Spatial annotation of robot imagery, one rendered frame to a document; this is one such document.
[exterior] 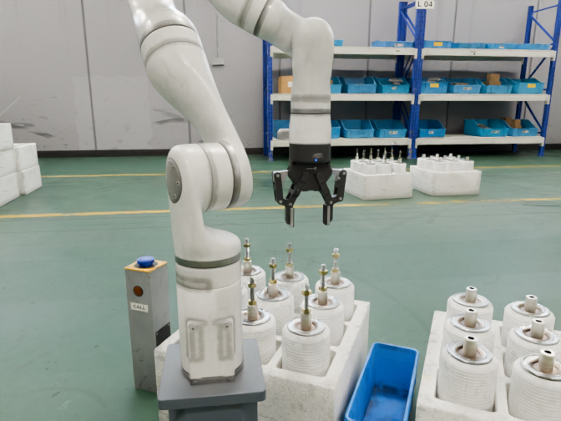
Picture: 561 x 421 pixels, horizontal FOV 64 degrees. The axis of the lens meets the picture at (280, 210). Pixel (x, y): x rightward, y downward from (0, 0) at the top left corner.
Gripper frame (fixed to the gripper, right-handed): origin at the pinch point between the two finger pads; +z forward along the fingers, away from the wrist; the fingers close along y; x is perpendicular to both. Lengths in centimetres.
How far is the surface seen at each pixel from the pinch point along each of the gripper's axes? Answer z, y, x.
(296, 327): 21.9, -2.2, -0.4
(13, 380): 47, -66, 35
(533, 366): 21.9, 32.9, -22.3
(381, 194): 44, 121, 216
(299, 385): 30.1, -3.5, -7.0
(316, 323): 21.9, 2.1, 0.3
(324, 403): 32.6, 0.6, -9.7
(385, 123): 6, 254, 487
